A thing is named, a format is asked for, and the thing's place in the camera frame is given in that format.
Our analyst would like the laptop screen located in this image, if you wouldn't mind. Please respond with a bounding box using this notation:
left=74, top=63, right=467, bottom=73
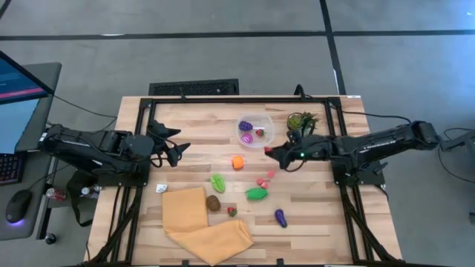
left=0, top=96, right=41, bottom=155

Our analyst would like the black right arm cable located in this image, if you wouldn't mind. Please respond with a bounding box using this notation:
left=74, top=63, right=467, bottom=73
left=328, top=102, right=413, bottom=125

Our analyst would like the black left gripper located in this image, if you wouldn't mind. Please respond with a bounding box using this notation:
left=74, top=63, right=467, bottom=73
left=147, top=119, right=192, bottom=168

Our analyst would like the purple toy eggplant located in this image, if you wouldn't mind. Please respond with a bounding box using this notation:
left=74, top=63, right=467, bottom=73
left=274, top=208, right=289, bottom=228

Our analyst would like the brown toy kiwi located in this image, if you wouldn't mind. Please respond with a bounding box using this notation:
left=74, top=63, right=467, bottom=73
left=206, top=194, right=222, bottom=212

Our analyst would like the red soda can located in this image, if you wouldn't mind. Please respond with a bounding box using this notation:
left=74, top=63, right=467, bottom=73
left=45, top=187, right=68, bottom=202

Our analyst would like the grey floor stand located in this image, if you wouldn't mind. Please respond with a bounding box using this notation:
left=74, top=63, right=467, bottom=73
left=439, top=128, right=475, bottom=153

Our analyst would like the plastic bottle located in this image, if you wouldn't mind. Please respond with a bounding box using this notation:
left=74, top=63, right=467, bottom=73
left=80, top=185, right=102, bottom=198

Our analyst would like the grey desk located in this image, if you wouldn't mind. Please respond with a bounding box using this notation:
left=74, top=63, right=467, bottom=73
left=0, top=62, right=63, bottom=242

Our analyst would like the computer monitor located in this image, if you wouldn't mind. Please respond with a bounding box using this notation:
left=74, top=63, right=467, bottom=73
left=0, top=50, right=56, bottom=105

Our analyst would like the yellow waffle cloth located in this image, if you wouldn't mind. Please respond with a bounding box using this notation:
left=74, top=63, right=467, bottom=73
left=161, top=186, right=255, bottom=267

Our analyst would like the black keyboard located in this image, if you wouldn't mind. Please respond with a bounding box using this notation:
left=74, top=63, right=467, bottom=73
left=0, top=151, right=27, bottom=186

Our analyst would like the clear plastic tupperware container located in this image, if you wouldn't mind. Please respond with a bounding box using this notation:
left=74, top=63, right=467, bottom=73
left=236, top=113, right=275, bottom=149

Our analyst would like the black computer mouse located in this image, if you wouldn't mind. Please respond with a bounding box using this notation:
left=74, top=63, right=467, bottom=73
left=4, top=188, right=33, bottom=225

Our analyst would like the light green toy lettuce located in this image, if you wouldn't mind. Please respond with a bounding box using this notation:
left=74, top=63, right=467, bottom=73
left=209, top=173, right=226, bottom=194

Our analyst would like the green toy papaya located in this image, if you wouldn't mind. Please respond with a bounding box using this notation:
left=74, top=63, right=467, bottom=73
left=245, top=187, right=269, bottom=202

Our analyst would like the potted succulent plant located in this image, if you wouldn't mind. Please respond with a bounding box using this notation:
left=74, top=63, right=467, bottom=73
left=286, top=110, right=321, bottom=140

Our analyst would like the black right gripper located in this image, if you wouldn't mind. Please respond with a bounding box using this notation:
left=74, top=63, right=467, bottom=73
left=264, top=137, right=330, bottom=171

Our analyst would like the black strap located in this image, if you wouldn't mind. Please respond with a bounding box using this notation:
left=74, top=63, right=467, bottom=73
left=66, top=169, right=98, bottom=228

